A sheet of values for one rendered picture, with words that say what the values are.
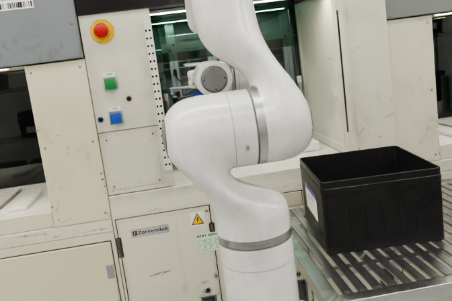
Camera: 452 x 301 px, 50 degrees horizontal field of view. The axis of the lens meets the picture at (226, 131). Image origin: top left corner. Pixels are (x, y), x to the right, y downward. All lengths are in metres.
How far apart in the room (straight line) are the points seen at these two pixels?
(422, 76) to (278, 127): 0.98
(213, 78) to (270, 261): 0.49
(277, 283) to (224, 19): 0.41
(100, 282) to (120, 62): 0.67
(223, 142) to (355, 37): 0.86
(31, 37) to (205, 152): 0.88
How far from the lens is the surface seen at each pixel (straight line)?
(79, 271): 1.59
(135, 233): 1.53
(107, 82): 1.44
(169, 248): 1.55
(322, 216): 1.15
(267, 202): 0.75
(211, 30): 0.76
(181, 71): 2.34
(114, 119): 1.45
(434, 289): 1.05
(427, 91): 1.65
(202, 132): 0.70
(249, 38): 0.75
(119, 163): 1.49
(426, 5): 1.64
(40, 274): 1.62
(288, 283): 0.80
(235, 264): 0.78
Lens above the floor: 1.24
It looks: 9 degrees down
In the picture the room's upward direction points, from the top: 7 degrees counter-clockwise
